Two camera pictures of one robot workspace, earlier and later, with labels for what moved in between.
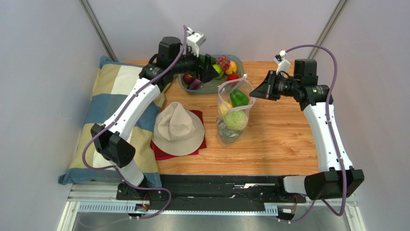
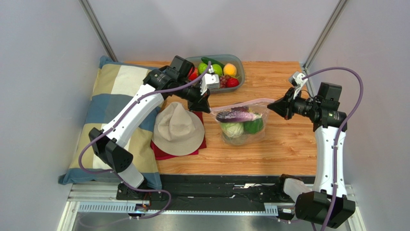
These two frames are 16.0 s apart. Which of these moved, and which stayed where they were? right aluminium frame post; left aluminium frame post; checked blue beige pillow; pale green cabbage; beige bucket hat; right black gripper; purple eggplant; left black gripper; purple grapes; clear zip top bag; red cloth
Moved: left black gripper; clear zip top bag; purple eggplant; pale green cabbage; right black gripper; purple grapes
Stayed: left aluminium frame post; checked blue beige pillow; right aluminium frame post; beige bucket hat; red cloth
